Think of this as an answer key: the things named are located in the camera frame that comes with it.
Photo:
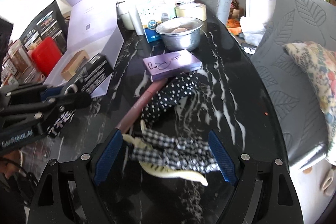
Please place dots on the purple flat box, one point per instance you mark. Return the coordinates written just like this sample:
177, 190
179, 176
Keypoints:
171, 64

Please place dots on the black polka dot scrunchie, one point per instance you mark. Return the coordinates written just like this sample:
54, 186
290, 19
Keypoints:
164, 100

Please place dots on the white lidded jar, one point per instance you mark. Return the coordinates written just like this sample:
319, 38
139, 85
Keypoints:
124, 11

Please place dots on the metal bowl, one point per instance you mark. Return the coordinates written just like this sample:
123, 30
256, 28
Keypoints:
181, 33

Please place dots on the person's hand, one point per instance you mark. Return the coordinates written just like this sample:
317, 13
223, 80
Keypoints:
11, 163

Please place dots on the black Duco long box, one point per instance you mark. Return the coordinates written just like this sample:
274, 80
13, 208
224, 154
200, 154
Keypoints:
88, 79

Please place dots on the clear spice jar brown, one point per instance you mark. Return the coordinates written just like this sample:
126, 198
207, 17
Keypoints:
20, 59

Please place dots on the floral cushion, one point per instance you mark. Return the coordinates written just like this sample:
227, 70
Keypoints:
319, 65

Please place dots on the cream hair claw clip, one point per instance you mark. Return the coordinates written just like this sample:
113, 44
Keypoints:
162, 171

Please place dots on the gold rectangular box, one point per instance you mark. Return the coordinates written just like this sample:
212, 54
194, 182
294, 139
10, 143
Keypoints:
78, 60

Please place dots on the grey leaf pattern chair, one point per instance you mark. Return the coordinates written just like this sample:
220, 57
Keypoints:
302, 122

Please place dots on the blue white milk carton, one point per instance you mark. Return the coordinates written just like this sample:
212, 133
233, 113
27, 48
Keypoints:
150, 18

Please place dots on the black white gingham scrunchie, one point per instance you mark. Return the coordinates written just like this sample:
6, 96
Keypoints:
176, 153

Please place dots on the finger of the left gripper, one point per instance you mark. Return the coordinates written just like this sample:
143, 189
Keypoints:
51, 92
65, 102

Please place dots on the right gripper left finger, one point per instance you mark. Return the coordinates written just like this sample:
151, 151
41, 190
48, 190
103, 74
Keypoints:
52, 202

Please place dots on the open lavender gift box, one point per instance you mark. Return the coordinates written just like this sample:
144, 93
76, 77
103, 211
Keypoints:
93, 28

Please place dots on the red plastic container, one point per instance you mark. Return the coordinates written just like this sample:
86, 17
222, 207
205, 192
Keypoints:
46, 55

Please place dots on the pink colorkey slim box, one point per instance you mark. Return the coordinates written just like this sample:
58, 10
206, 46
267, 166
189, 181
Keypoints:
135, 111

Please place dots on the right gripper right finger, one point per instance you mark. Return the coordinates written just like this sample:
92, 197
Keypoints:
263, 191

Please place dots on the masking tape roll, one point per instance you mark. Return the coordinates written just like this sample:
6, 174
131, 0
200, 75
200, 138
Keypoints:
192, 10

